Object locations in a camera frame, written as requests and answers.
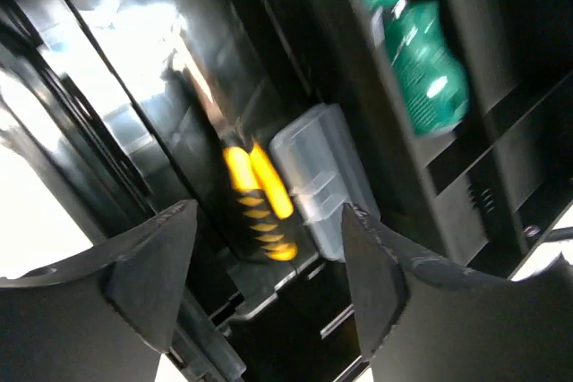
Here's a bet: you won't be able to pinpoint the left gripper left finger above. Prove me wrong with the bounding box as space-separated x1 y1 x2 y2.
1 200 198 381

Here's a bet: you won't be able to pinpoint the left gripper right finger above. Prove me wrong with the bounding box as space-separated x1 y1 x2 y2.
342 204 572 381

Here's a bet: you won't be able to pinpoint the yellow pliers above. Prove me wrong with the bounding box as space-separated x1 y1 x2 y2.
221 131 298 261

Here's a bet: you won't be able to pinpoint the black plastic toolbox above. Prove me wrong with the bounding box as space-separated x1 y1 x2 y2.
1 0 572 381

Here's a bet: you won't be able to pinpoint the clear plastic parts box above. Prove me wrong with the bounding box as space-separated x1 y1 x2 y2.
269 104 380 262

